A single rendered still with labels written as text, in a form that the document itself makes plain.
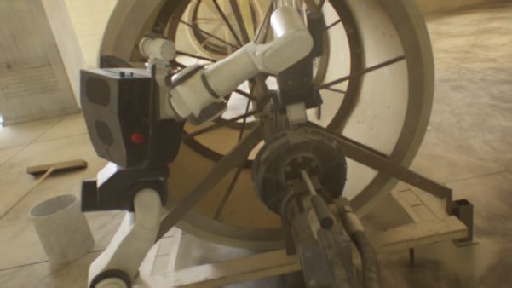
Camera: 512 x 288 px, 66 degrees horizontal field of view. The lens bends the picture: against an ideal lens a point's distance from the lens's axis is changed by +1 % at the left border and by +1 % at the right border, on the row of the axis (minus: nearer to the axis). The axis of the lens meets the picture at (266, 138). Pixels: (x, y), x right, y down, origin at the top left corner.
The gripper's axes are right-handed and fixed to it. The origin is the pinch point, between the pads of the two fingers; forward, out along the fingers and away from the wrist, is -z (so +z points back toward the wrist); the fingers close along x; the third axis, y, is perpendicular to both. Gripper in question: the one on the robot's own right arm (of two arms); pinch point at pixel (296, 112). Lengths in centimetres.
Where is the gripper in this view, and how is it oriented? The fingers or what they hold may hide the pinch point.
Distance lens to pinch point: 100.9
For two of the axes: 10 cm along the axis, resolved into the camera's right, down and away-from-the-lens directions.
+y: -1.6, -7.0, 7.0
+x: 9.8, -1.9, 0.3
